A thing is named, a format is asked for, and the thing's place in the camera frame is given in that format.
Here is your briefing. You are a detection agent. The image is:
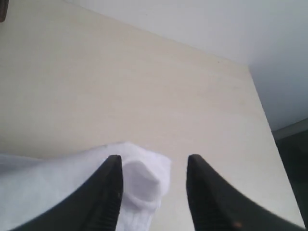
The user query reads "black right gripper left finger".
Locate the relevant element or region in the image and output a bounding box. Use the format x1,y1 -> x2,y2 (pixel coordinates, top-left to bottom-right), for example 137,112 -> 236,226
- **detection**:
9,154 -> 123,231

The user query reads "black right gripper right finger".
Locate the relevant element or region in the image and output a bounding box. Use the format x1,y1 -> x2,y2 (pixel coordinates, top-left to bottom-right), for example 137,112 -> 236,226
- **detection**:
187,154 -> 303,231

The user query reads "white t-shirt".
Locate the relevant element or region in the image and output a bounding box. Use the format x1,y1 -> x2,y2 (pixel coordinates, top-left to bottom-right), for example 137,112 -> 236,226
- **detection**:
0,142 -> 171,231

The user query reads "dark brown wicker basket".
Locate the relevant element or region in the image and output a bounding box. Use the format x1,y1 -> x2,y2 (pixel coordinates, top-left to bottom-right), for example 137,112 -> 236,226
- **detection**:
0,0 -> 9,23

